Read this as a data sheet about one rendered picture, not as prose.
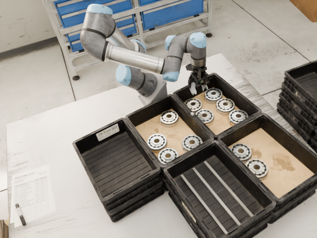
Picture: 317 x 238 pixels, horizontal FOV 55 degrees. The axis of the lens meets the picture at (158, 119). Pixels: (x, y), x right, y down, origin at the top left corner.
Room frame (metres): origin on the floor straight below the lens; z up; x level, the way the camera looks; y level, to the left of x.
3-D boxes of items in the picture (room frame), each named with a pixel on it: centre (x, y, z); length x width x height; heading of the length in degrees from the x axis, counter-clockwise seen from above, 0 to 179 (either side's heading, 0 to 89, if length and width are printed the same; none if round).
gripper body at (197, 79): (1.18, -0.24, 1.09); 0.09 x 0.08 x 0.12; 17
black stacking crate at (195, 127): (1.01, -0.04, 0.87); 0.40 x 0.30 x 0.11; 23
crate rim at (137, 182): (0.89, 0.24, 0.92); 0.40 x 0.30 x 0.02; 23
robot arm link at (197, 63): (1.19, -0.24, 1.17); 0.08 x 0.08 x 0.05
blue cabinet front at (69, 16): (2.87, 0.42, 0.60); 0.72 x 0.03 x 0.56; 104
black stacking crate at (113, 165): (0.89, 0.24, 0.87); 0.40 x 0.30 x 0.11; 23
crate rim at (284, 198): (0.76, -0.47, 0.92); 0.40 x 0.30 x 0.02; 23
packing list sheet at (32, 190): (0.90, 0.74, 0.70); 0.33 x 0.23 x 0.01; 14
